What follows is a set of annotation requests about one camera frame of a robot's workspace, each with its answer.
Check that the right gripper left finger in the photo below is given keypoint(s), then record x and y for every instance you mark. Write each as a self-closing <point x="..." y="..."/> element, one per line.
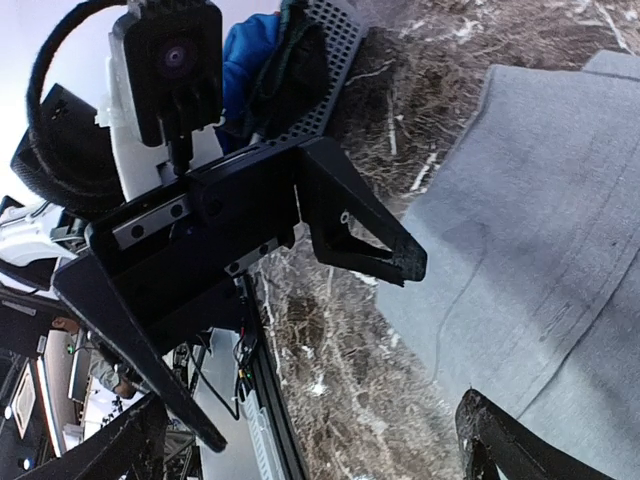
<point x="130" y="447"/>

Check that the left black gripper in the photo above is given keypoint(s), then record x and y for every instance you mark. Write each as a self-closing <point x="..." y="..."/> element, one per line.
<point x="164" y="267"/>

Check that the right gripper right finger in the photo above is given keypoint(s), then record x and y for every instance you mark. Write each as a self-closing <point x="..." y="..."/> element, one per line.
<point x="494" y="445"/>

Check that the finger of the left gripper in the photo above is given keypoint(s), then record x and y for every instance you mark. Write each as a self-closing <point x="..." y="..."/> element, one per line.
<point x="349" y="227"/>

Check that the grey button shirt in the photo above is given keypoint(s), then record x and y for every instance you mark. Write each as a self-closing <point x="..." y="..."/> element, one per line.
<point x="531" y="228"/>

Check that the blue printed t-shirt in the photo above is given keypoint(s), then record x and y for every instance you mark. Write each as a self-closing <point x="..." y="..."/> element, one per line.
<point x="247" y="47"/>

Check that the grey laundry basket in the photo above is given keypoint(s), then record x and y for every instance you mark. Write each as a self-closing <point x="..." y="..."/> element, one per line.
<point x="295" y="92"/>

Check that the black garment in basket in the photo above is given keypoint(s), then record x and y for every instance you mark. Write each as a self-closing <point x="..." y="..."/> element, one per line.
<point x="275" y="71"/>

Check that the white slotted cable duct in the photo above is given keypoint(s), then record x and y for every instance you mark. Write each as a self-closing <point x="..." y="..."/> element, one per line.
<point x="262" y="437"/>

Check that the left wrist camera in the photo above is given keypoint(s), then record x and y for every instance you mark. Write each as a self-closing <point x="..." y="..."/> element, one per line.
<point x="165" y="92"/>

